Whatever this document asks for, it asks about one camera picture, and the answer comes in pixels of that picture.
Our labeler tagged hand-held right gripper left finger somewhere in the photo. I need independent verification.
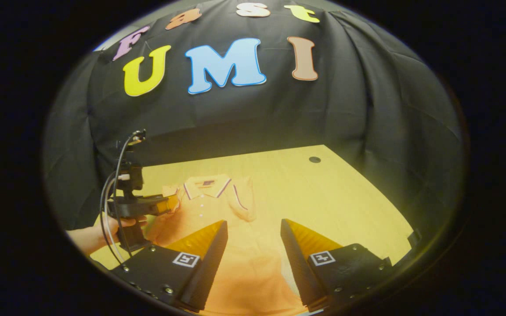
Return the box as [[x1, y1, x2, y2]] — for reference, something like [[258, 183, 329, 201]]
[[110, 219, 229, 313]]

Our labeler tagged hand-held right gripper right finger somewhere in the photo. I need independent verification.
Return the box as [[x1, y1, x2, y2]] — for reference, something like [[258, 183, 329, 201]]
[[280, 219, 395, 313]]

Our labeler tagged orange polo T-shirt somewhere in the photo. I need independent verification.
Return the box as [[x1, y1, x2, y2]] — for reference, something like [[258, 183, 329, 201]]
[[145, 174, 311, 316]]

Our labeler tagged black backdrop cloth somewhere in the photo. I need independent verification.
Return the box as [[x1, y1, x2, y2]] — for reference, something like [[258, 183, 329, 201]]
[[42, 0, 465, 246]]

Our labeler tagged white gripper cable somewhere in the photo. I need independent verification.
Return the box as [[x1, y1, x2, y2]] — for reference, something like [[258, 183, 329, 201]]
[[103, 174, 130, 253]]

